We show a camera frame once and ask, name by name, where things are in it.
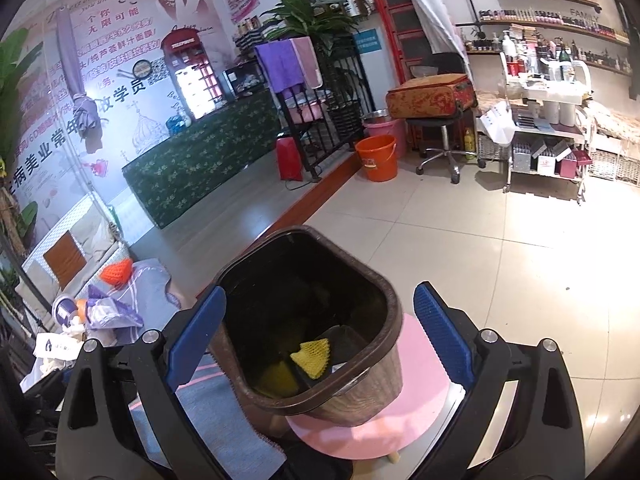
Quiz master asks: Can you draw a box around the green patterned counter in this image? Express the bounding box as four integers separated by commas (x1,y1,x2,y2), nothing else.
122,87,283,230

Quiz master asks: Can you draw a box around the brown wood-grain trash bin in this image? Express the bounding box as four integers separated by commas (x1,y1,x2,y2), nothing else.
207,226,405,428

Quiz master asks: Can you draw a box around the purple white cup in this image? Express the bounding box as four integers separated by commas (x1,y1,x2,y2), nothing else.
52,296,81,328

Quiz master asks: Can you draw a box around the row of small bottles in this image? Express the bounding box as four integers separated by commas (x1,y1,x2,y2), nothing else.
465,10,631,46

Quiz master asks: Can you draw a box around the yellow foam fruit net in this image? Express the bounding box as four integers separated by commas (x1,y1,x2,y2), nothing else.
290,338,332,380

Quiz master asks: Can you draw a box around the blue wall sign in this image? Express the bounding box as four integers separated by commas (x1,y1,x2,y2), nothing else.
356,35,383,66

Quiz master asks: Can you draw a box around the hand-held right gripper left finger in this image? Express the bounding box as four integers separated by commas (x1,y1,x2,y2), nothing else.
56,285,236,480

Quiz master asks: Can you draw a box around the pink round stool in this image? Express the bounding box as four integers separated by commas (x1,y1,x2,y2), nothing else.
285,312,451,463

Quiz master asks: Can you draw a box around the lilac tied curtain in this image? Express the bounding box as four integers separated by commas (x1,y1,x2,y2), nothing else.
55,2,103,153

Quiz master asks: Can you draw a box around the red framed door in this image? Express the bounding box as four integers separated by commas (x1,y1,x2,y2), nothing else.
360,0,441,86

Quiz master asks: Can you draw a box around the orange foam fruit net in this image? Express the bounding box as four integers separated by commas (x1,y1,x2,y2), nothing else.
98,258,133,288

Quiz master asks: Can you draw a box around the blue bag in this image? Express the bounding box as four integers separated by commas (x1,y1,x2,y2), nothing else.
167,112,193,136

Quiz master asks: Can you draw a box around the black swivel stool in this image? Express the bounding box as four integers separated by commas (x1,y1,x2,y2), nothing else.
405,110,486,184

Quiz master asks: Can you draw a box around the dark cloth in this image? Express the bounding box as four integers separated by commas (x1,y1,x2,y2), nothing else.
287,437,353,480

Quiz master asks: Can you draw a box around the white wicker basket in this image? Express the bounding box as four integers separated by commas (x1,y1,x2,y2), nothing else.
587,150,640,183

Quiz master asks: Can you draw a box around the white trolley cart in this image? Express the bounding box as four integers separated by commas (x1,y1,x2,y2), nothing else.
475,52,593,206

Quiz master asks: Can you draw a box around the purple towel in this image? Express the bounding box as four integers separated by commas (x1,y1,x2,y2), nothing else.
255,40,306,93

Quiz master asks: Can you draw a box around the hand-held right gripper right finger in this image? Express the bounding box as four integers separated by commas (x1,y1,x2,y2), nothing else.
400,281,586,480

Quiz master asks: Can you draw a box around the striped blue floor mat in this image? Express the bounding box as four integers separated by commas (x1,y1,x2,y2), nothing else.
82,258,288,480

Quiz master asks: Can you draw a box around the white hanging cover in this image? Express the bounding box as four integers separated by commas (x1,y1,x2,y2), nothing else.
390,0,471,71

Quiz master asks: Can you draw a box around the green leafy plant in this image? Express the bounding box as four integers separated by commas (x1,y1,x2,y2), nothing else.
0,27,43,161

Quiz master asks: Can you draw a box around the red phone booth cabinet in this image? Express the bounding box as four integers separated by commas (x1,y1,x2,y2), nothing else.
161,28,223,122

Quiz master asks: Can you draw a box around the pink bucket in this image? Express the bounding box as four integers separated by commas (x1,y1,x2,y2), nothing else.
361,115,403,158

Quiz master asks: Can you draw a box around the orange bucket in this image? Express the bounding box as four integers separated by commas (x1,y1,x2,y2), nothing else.
355,135,398,183

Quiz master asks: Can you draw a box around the black metal rack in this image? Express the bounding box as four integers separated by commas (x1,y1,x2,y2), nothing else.
272,50,378,181

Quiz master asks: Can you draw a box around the red bag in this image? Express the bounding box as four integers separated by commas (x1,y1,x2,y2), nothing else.
276,135,303,182

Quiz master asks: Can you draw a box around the pink cushion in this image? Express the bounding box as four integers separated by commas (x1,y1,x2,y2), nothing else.
287,102,321,122

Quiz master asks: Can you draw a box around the maroon gift box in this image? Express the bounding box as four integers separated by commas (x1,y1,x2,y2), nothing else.
560,150,593,178

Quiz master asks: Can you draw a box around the green potted plant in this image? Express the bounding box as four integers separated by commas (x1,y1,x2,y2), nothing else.
265,0,373,133

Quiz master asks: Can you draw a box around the white swing chair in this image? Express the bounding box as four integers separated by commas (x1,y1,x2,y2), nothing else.
15,195,131,306

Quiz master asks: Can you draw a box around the wall poster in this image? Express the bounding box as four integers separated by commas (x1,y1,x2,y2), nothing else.
0,0,261,261

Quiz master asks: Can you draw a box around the white paper bag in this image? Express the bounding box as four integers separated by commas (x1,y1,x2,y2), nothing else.
479,100,516,146

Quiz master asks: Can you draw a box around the pink towel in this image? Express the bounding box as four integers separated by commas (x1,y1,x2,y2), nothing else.
292,36,323,90

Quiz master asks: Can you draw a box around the red gold patterned suitcase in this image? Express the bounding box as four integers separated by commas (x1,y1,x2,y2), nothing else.
386,73,476,121

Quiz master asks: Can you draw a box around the black display box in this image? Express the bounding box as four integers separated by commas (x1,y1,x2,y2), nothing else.
222,65,266,97

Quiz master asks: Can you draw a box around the purple white plastic bag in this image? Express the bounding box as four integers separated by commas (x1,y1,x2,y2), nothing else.
82,296,146,331

